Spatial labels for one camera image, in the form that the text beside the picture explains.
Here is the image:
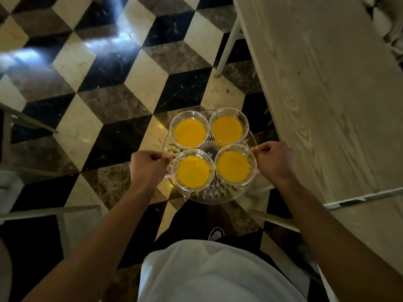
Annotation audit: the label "orange juice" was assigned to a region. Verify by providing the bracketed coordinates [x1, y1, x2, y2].
[174, 116, 251, 190]

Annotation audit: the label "clear drinking glass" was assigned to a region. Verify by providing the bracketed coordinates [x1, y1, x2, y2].
[171, 148, 216, 192]
[215, 143, 258, 187]
[169, 110, 211, 149]
[209, 107, 250, 146]

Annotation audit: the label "person's right hand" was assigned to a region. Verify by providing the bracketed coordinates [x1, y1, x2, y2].
[250, 141, 296, 186]

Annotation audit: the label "person's black trousers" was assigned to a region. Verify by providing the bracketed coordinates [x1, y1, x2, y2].
[154, 198, 284, 271]

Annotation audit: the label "person's right shoe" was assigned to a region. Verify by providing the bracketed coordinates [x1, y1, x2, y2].
[208, 226, 225, 242]

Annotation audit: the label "person's right forearm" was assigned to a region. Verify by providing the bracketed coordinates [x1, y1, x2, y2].
[277, 177, 403, 302]

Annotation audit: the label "pale framed chair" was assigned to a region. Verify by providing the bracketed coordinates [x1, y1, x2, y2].
[0, 171, 102, 302]
[0, 102, 63, 178]

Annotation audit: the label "person's white shirt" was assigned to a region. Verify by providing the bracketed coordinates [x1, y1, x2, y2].
[137, 239, 308, 302]

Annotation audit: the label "clear patterned glass plate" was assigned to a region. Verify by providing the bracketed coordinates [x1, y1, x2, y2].
[162, 109, 260, 206]

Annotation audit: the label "light wooden table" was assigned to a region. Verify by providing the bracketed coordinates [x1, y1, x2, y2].
[327, 193, 403, 276]
[214, 0, 403, 211]

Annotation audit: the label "person's left forearm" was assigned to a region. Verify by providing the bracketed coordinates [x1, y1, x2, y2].
[22, 185, 158, 302]

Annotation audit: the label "person's left hand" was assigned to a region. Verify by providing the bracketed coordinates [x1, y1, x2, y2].
[128, 150, 173, 194]

